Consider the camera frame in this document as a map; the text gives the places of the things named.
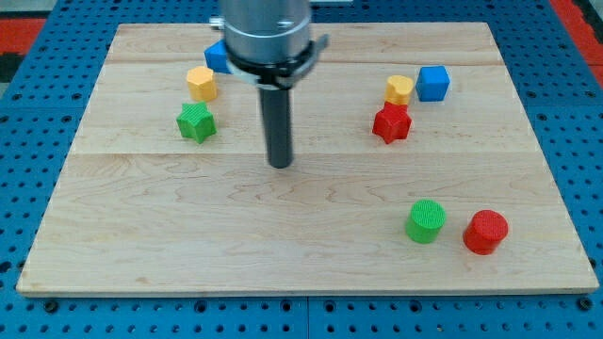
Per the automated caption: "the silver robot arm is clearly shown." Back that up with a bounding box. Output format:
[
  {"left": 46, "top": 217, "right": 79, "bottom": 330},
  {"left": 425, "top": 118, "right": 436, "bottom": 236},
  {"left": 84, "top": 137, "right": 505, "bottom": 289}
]
[{"left": 219, "top": 0, "right": 329, "bottom": 90}]

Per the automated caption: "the red star block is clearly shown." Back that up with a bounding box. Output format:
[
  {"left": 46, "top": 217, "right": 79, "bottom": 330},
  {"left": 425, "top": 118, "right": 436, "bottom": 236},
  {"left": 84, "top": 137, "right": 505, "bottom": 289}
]
[{"left": 372, "top": 102, "right": 413, "bottom": 144}]

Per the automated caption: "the green star block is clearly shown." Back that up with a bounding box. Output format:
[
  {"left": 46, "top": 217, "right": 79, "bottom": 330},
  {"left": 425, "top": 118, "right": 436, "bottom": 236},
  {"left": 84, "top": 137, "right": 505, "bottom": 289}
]
[{"left": 176, "top": 102, "right": 217, "bottom": 144}]

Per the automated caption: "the blue triangle block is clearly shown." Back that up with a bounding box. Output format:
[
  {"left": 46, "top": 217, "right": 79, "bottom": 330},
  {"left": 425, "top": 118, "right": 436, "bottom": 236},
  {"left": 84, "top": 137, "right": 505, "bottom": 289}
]
[{"left": 204, "top": 40, "right": 231, "bottom": 74}]

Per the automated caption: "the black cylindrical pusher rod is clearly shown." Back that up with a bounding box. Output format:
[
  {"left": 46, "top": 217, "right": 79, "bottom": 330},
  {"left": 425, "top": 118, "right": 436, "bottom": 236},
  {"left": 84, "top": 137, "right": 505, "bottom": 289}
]
[{"left": 259, "top": 89, "right": 293, "bottom": 169}]

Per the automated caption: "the wooden board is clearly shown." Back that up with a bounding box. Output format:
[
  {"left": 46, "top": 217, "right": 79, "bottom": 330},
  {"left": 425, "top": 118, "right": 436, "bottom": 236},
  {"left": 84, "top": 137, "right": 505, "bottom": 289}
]
[{"left": 17, "top": 23, "right": 598, "bottom": 298}]

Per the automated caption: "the yellow heart block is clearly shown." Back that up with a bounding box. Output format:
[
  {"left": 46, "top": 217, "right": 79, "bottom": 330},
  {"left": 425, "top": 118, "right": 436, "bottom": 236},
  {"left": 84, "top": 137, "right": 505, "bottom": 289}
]
[{"left": 384, "top": 75, "right": 415, "bottom": 105}]

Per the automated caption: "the yellow hexagon block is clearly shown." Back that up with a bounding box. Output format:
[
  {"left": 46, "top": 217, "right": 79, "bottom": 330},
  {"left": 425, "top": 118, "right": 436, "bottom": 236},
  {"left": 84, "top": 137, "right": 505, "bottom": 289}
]
[{"left": 186, "top": 66, "right": 218, "bottom": 102}]

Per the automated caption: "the green cylinder block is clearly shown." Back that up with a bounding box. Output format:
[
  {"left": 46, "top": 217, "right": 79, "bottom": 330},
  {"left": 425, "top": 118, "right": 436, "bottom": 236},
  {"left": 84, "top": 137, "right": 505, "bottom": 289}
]
[{"left": 405, "top": 199, "right": 447, "bottom": 244}]

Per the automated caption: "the blue cube block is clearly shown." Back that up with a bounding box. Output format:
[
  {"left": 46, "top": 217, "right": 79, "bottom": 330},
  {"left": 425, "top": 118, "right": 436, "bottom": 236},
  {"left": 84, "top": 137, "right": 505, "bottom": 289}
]
[{"left": 416, "top": 65, "right": 450, "bottom": 102}]

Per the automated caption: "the red cylinder block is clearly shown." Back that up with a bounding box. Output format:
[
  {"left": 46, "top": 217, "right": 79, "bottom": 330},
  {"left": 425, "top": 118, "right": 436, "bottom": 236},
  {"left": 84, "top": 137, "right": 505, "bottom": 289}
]
[{"left": 463, "top": 209, "right": 509, "bottom": 255}]

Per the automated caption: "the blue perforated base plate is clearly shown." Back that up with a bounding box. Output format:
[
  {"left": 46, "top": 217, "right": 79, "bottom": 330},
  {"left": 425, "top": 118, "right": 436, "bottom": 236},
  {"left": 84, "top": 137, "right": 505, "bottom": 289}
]
[{"left": 1, "top": 0, "right": 602, "bottom": 338}]

